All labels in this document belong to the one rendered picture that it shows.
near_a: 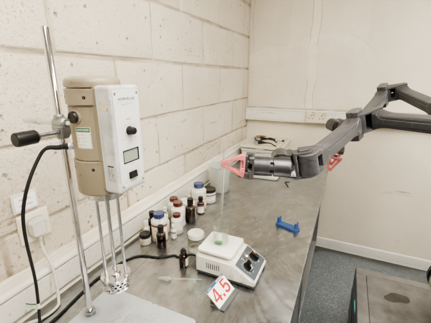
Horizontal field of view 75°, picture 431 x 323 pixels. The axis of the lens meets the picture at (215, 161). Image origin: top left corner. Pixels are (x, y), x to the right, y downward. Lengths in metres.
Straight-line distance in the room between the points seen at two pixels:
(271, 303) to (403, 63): 1.78
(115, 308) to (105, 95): 0.59
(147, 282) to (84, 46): 0.75
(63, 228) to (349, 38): 2.00
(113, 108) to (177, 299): 0.59
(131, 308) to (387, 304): 1.17
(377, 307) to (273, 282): 0.73
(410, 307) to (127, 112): 1.49
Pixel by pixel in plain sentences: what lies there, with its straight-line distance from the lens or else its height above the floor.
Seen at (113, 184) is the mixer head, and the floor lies 1.17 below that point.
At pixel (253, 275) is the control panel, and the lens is 0.93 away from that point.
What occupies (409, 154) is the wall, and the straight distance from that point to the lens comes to 2.33.
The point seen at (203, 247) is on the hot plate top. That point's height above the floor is 0.84.
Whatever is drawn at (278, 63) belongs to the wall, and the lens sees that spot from 2.30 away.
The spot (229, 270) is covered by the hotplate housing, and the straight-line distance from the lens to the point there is 0.92.
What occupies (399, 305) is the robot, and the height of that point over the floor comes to 0.36.
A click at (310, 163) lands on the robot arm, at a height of 1.13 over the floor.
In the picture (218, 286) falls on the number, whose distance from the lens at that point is 0.90.
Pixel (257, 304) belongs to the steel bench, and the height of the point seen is 0.75.
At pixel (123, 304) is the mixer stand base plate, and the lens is 0.91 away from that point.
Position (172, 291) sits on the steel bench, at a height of 0.75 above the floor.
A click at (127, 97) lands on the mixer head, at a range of 0.55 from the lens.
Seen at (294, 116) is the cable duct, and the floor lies 1.08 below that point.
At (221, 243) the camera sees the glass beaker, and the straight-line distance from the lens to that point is 0.94.
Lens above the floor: 1.37
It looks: 17 degrees down
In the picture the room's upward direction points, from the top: straight up
